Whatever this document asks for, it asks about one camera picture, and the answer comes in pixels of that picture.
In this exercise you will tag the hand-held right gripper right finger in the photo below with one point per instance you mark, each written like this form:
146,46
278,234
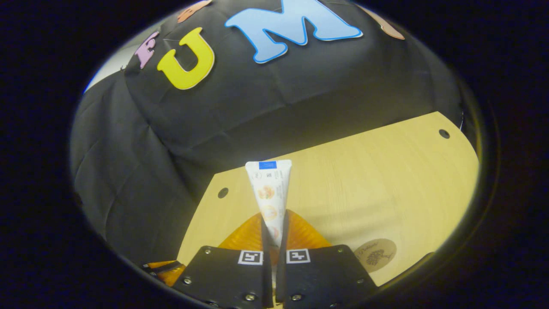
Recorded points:
321,277

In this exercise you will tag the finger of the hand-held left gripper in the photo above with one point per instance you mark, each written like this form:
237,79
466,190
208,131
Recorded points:
161,263
173,274

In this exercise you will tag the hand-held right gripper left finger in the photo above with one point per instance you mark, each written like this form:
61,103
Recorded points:
223,274

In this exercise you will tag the round cork coaster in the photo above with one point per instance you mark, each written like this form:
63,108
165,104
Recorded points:
375,255

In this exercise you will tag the white toothpaste tube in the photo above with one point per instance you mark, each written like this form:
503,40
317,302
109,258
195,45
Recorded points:
269,180

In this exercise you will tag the wooden desktop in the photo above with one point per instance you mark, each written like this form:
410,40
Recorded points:
364,184

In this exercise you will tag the black backdrop cloth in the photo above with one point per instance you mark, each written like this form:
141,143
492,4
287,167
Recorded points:
214,120

